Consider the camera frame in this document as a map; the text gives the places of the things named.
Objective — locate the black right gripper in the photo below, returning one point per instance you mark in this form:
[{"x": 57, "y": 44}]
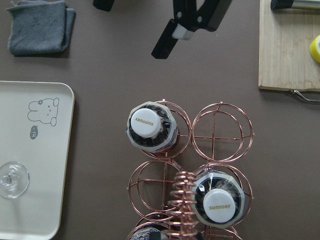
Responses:
[{"x": 187, "y": 19}]

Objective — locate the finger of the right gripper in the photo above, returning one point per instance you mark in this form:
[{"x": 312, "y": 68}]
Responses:
[{"x": 104, "y": 5}]

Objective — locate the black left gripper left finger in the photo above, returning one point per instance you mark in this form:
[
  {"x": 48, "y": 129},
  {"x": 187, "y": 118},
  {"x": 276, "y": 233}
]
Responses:
[{"x": 155, "y": 235}]

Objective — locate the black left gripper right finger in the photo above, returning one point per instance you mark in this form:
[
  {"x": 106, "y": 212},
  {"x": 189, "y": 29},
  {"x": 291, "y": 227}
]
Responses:
[{"x": 198, "y": 236}]

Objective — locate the copper wire bottle rack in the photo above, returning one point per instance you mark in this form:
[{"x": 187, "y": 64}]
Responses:
[{"x": 176, "y": 170}]

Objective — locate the tea bottle white cap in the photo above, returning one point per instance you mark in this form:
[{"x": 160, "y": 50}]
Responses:
[
  {"x": 152, "y": 127},
  {"x": 219, "y": 199}
]

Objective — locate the grey folded cloth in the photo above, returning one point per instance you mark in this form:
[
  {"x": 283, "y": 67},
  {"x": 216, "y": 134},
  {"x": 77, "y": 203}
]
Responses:
[{"x": 40, "y": 27}]

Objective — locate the steel muddler black tip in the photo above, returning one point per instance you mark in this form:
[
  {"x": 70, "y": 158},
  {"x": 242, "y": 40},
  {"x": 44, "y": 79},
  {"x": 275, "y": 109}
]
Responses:
[{"x": 295, "y": 4}]

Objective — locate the bamboo cutting board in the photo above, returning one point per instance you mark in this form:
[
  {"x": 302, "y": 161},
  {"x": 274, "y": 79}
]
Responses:
[{"x": 285, "y": 63}]

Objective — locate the cream rabbit tray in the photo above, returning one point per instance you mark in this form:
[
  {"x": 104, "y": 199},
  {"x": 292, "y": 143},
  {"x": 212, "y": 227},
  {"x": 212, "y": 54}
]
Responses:
[{"x": 35, "y": 128}]

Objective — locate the half lemon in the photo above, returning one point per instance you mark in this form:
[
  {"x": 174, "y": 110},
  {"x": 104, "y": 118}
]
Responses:
[{"x": 314, "y": 49}]

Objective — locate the clear wine glass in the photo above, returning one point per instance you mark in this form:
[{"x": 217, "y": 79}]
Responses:
[{"x": 14, "y": 179}]

